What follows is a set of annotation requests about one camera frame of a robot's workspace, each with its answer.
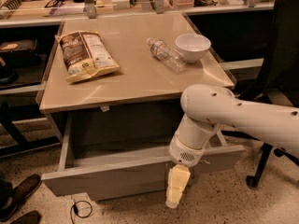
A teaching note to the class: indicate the brown chip bag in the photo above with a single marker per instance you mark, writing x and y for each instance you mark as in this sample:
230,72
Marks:
85,56

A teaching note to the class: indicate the clear plastic water bottle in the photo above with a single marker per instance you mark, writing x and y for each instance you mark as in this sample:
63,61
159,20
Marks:
172,58

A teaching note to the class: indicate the grey top drawer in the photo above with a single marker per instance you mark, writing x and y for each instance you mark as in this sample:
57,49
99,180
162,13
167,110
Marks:
107,158

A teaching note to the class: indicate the white bowl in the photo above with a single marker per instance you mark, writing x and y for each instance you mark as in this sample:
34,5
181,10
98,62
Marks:
193,46

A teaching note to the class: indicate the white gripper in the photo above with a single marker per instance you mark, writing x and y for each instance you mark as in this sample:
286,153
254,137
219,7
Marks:
184,153

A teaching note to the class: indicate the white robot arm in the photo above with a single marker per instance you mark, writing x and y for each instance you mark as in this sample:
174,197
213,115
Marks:
206,108

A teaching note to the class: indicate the black office chair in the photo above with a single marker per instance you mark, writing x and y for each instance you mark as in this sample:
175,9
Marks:
278,84

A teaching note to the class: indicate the black hair brush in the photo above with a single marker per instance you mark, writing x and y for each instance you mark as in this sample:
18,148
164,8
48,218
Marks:
8,8

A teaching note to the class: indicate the grey drawer cabinet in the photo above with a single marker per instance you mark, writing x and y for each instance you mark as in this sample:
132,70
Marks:
142,85

